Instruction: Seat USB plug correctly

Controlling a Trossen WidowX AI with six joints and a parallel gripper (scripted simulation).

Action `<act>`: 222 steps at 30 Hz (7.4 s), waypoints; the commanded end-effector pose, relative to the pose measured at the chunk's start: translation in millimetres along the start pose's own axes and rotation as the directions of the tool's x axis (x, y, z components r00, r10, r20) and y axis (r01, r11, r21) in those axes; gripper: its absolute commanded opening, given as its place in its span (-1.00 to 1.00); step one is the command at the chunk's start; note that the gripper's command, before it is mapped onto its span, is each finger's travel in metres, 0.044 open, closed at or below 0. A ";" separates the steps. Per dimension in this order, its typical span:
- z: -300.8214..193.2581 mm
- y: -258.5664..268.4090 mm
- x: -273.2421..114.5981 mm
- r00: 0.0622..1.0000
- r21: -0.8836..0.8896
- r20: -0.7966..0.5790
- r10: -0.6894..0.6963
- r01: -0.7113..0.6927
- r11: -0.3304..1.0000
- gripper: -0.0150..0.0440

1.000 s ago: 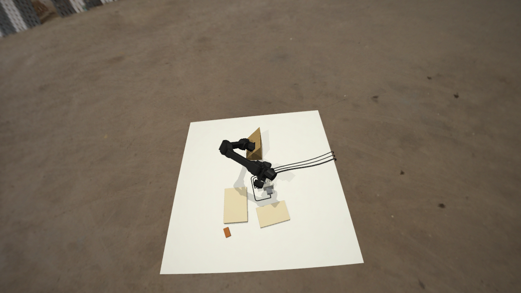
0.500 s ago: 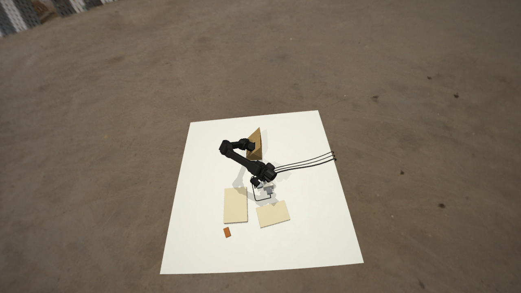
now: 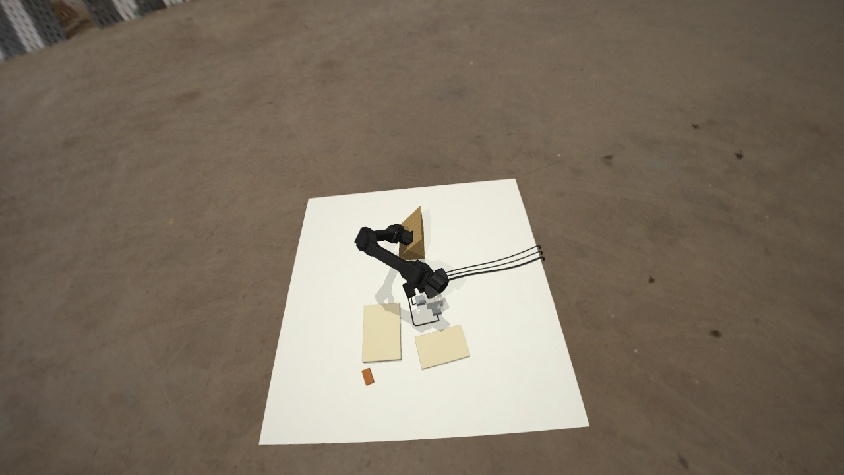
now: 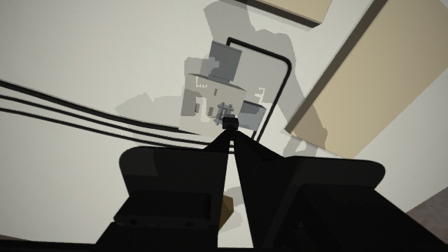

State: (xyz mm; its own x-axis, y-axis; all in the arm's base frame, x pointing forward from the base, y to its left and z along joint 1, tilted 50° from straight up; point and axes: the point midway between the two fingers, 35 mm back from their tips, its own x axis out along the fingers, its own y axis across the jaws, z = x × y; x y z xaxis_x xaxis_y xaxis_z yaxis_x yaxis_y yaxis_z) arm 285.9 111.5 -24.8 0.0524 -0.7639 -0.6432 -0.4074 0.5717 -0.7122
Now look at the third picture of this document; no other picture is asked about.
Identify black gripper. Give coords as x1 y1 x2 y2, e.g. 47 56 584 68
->
402 268 448 298

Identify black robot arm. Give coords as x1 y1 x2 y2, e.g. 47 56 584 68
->
354 224 449 299

